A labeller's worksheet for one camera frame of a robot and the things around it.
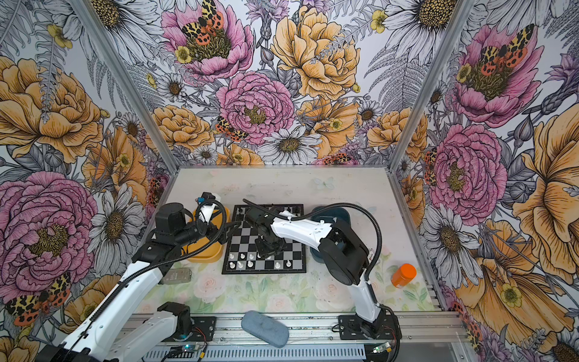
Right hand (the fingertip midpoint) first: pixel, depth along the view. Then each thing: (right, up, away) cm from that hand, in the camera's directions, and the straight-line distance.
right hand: (271, 260), depth 85 cm
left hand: (-13, +15, -8) cm, 21 cm away
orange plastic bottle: (+45, -3, -8) cm, 46 cm away
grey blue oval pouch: (+2, -18, -14) cm, 22 cm away
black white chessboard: (-11, +1, +3) cm, 12 cm away
